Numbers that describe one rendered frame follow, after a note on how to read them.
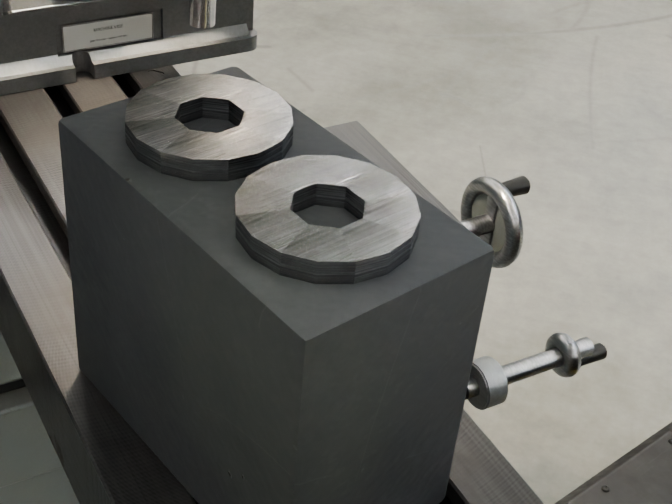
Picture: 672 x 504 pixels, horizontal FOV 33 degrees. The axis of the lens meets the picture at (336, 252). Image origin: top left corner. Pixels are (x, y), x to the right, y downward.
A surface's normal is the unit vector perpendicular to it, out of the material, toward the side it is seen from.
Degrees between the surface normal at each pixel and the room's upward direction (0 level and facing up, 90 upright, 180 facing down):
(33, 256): 0
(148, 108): 0
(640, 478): 0
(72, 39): 90
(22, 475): 90
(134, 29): 90
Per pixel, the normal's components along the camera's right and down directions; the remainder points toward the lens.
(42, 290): 0.07, -0.79
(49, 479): 0.48, 0.56
